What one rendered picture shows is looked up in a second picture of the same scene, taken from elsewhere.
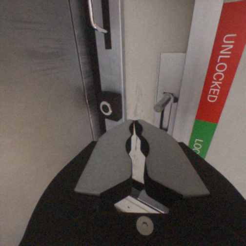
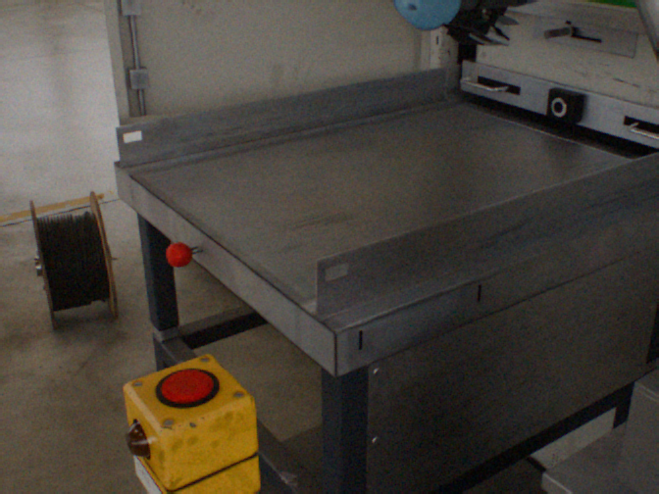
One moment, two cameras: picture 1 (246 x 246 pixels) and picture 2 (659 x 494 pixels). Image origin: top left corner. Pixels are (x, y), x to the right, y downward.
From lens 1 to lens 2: 1.32 m
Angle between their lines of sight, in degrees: 78
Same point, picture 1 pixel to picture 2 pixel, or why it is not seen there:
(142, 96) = (567, 61)
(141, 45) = (526, 55)
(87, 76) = (531, 124)
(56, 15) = (473, 116)
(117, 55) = (526, 81)
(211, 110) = not seen: outside the picture
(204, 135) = not seen: outside the picture
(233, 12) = not seen: outside the picture
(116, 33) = (511, 77)
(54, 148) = (535, 155)
